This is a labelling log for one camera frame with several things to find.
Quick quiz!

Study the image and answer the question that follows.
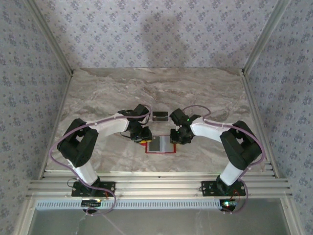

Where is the left black controller board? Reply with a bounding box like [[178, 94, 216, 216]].
[[82, 199, 102, 208]]

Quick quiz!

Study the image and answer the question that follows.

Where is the dark plastic card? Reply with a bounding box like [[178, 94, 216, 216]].
[[149, 136, 161, 151]]

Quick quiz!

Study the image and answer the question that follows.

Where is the red card holder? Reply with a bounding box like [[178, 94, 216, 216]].
[[145, 134, 177, 154]]

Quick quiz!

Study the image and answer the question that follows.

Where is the right controller board green light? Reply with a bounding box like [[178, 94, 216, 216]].
[[220, 199, 239, 209]]

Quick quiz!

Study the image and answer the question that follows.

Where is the left aluminium corner post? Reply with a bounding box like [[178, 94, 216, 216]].
[[25, 0, 74, 74]]

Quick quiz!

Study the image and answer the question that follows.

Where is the thin pink wire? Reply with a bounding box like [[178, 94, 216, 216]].
[[101, 214, 124, 235]]

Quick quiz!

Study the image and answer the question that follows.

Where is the aluminium table rail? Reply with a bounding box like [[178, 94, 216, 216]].
[[38, 70, 75, 179], [241, 70, 280, 179]]

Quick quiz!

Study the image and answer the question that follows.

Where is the aluminium front rail bed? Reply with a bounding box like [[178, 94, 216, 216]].
[[26, 171, 293, 199]]

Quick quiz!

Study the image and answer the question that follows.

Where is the grey slotted cable duct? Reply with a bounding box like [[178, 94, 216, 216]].
[[35, 198, 222, 211]]

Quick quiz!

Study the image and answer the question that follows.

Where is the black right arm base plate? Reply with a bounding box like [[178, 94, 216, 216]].
[[201, 180, 246, 196]]

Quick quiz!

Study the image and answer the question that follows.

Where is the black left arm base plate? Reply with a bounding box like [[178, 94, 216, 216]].
[[71, 180, 116, 197]]

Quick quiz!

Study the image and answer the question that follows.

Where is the aluminium corner post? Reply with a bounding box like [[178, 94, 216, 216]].
[[243, 0, 292, 74], [25, 0, 74, 74]]

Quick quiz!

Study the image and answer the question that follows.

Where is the right aluminium table rail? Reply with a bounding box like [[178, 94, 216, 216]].
[[241, 70, 280, 179]]

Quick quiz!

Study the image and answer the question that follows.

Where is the right aluminium corner post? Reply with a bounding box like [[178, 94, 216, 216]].
[[243, 0, 292, 74]]

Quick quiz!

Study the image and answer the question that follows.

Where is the left aluminium table rail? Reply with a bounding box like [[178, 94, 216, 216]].
[[38, 70, 75, 179]]

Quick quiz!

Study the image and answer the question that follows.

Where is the grey metal panel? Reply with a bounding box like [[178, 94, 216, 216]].
[[28, 198, 293, 235]]

